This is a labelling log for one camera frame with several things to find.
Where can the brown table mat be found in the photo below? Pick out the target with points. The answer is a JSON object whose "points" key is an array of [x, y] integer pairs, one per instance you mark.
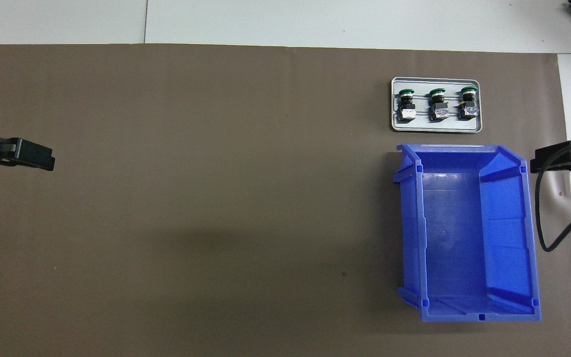
{"points": [[216, 198]]}

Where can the grey metal tray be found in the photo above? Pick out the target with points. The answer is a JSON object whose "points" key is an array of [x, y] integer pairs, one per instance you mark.
{"points": [[436, 126]]}

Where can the blue plastic storage bin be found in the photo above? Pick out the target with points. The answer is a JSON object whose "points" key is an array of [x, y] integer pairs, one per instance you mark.
{"points": [[459, 238]]}

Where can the green push button switch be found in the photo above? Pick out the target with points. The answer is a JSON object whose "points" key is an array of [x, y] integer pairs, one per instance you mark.
{"points": [[438, 106], [468, 105], [407, 106]]}

